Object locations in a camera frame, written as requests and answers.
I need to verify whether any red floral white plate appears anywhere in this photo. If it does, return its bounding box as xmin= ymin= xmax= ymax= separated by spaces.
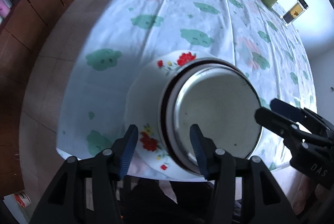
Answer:
xmin=125 ymin=50 xmax=213 ymax=182

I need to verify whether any stainless steel bowl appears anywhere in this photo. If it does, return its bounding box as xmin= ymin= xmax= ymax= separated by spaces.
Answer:
xmin=158 ymin=58 xmax=262 ymax=176

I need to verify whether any red white package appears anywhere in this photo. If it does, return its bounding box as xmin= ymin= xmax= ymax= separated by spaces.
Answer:
xmin=14 ymin=191 xmax=32 ymax=208

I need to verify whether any clear jar black lid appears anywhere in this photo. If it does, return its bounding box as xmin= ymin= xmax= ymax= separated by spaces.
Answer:
xmin=281 ymin=0 xmax=309 ymax=25

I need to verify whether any brown wooden sideboard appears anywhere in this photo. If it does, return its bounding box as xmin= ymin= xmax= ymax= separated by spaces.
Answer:
xmin=1 ymin=0 xmax=74 ymax=197

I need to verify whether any cloud pattern tablecloth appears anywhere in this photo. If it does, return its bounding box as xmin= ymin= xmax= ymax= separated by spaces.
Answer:
xmin=55 ymin=0 xmax=318 ymax=183

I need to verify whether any pink thermos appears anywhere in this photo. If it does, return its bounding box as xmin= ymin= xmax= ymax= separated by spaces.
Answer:
xmin=0 ymin=0 xmax=10 ymax=19

